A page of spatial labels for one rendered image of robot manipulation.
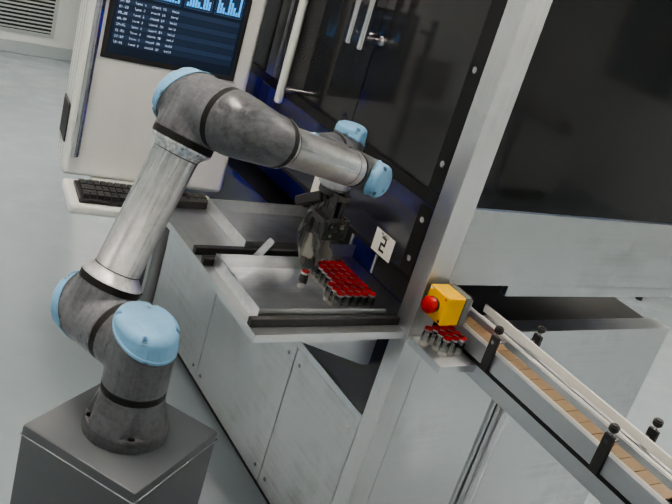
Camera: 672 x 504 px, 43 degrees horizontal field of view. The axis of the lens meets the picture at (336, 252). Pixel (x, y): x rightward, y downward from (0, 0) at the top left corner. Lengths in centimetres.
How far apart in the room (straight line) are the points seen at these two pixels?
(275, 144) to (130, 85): 117
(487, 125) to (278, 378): 107
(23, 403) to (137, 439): 147
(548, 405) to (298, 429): 86
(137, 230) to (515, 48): 86
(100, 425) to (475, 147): 95
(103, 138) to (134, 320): 122
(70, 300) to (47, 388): 152
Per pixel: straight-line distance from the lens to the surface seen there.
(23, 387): 306
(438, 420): 226
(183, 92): 150
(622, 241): 235
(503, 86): 184
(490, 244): 202
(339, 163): 163
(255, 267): 210
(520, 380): 190
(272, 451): 260
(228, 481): 282
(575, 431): 181
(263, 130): 144
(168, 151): 151
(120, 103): 259
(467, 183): 189
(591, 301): 274
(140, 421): 153
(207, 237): 221
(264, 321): 183
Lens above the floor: 174
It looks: 22 degrees down
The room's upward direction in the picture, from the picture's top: 17 degrees clockwise
